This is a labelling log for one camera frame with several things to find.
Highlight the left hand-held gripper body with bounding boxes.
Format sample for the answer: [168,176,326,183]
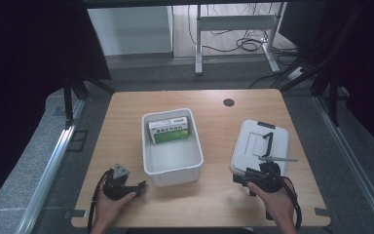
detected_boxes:
[101,163,134,201]

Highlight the white metal desk frame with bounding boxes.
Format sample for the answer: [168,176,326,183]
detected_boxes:
[194,2,287,76]

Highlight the white cabinet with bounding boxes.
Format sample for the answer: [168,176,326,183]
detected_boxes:
[87,5,174,57]

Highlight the silver metal rail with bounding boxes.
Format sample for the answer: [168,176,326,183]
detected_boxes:
[15,97,86,234]
[314,95,374,234]

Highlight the black curtain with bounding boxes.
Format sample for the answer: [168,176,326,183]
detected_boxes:
[278,0,374,160]
[0,0,112,217]

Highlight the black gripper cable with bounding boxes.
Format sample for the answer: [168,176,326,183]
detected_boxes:
[280,175,303,231]
[87,168,115,232]

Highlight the person's right hand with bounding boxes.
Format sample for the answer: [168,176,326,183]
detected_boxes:
[246,181,296,228]

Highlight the green and white carton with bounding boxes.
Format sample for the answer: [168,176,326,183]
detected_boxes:
[148,116,190,145]

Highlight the white power strip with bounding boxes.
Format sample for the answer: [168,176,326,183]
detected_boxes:
[285,65,307,82]

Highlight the black cables on floor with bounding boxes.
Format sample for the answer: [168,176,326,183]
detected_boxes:
[188,3,301,91]

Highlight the white lid with black handle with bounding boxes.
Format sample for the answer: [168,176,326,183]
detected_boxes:
[230,119,290,178]

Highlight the person's left hand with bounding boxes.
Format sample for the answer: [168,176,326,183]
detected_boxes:
[93,190,137,229]

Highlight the white plastic storage box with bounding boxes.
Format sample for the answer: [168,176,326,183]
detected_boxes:
[141,107,206,188]

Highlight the black tripod stand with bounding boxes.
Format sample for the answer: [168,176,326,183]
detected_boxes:
[62,76,91,129]

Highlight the black metal stand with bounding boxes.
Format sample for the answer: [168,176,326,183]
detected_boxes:
[311,62,343,128]

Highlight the black floor bracket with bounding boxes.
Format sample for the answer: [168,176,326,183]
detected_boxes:
[66,129,90,153]

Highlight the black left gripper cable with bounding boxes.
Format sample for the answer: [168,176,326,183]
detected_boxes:
[87,168,115,232]

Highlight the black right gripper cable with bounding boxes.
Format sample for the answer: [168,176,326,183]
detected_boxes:
[280,175,303,231]

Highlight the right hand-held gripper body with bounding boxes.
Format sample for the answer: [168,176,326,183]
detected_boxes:
[243,154,299,195]

